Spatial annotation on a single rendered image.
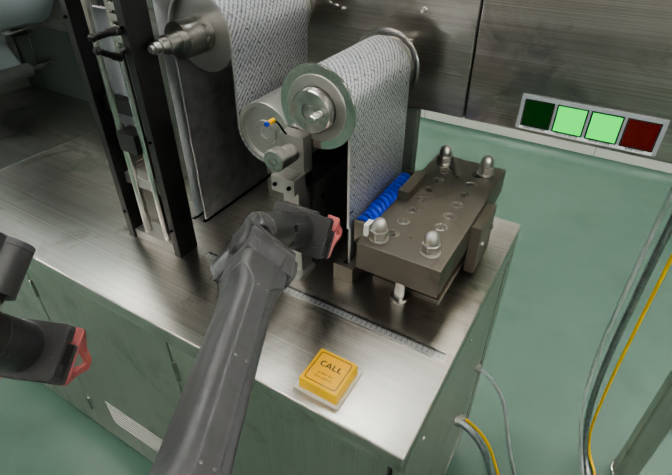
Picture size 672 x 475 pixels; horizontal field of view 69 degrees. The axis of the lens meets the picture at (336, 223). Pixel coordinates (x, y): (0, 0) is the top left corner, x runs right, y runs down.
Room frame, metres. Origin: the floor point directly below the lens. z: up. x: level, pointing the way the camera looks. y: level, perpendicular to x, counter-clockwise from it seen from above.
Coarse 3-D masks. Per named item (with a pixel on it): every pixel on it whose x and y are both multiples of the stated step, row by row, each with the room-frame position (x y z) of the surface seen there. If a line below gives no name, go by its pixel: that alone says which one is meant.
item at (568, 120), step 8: (560, 112) 0.88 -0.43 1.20; (568, 112) 0.87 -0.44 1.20; (576, 112) 0.87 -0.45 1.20; (584, 112) 0.86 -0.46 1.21; (560, 120) 0.88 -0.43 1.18; (568, 120) 0.87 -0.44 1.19; (576, 120) 0.86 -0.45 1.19; (584, 120) 0.86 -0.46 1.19; (560, 128) 0.88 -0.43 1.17; (568, 128) 0.87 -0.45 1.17; (576, 128) 0.86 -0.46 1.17
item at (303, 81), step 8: (408, 56) 0.97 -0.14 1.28; (296, 80) 0.79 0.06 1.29; (304, 80) 0.78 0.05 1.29; (312, 80) 0.78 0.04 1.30; (320, 80) 0.77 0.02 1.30; (328, 80) 0.76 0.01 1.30; (296, 88) 0.79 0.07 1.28; (328, 88) 0.76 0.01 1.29; (336, 88) 0.76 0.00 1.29; (288, 96) 0.80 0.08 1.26; (336, 96) 0.75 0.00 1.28; (288, 104) 0.80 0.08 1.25; (336, 104) 0.75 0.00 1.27; (344, 104) 0.75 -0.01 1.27; (336, 112) 0.75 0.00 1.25; (344, 112) 0.75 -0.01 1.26; (336, 120) 0.75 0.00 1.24; (344, 120) 0.75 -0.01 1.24; (336, 128) 0.75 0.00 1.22; (312, 136) 0.78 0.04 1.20; (320, 136) 0.77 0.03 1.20; (328, 136) 0.76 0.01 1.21; (336, 136) 0.75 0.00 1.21
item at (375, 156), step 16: (400, 112) 0.92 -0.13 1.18; (368, 128) 0.80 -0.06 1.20; (384, 128) 0.86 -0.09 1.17; (400, 128) 0.93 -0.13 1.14; (352, 144) 0.75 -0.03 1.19; (368, 144) 0.81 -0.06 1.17; (384, 144) 0.87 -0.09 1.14; (400, 144) 0.93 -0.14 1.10; (352, 160) 0.76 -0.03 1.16; (368, 160) 0.81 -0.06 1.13; (384, 160) 0.87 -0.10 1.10; (400, 160) 0.94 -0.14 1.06; (352, 176) 0.76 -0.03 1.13; (368, 176) 0.81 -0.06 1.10; (384, 176) 0.87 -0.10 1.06; (352, 192) 0.76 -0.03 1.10; (368, 192) 0.81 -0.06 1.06; (352, 208) 0.76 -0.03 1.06; (352, 224) 0.76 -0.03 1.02
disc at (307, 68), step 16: (304, 64) 0.79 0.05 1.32; (320, 64) 0.77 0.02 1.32; (288, 80) 0.80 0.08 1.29; (336, 80) 0.76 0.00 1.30; (352, 96) 0.74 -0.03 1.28; (288, 112) 0.81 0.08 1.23; (352, 112) 0.74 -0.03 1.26; (352, 128) 0.74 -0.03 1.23; (320, 144) 0.77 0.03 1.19; (336, 144) 0.76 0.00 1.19
